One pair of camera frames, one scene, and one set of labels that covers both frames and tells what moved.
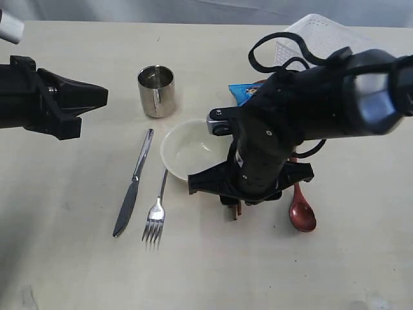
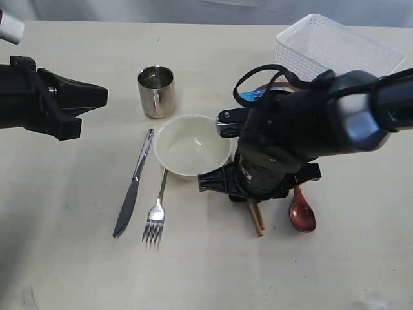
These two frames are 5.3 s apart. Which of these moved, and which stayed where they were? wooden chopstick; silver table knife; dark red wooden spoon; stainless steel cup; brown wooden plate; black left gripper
Moved: brown wooden plate; wooden chopstick
Stayed: black left gripper; stainless steel cup; dark red wooden spoon; silver table knife
